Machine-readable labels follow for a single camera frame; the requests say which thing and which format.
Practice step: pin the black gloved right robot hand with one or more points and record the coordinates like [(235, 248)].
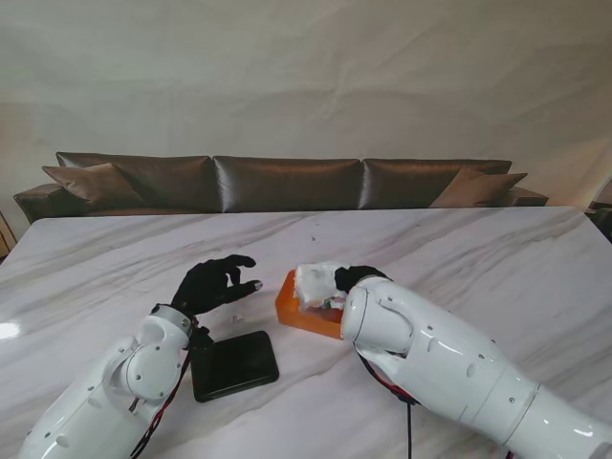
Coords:
[(354, 276)]

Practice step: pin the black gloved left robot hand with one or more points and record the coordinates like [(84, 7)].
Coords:
[(205, 289)]

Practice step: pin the white tissue pack green label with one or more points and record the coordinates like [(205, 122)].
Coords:
[(315, 284)]

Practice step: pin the orange tissue box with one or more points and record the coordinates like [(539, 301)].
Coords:
[(306, 315)]

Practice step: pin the black tissue box base lid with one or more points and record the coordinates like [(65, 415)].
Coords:
[(234, 365)]

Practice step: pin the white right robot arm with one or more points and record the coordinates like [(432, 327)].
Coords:
[(454, 354)]

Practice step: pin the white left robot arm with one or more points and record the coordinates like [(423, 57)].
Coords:
[(119, 382)]

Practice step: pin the brown leather sofa back cushion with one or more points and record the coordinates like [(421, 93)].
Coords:
[(162, 181), (287, 184), (406, 184)]

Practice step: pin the brown leather sofa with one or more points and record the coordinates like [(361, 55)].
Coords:
[(287, 186)]

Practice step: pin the brown throw pillow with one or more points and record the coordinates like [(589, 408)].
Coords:
[(478, 189), (91, 184)]

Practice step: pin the wooden furniture piece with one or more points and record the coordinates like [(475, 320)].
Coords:
[(4, 234)]

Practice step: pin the dark background object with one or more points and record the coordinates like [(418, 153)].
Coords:
[(601, 217)]

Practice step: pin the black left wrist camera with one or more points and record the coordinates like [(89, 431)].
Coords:
[(202, 337)]

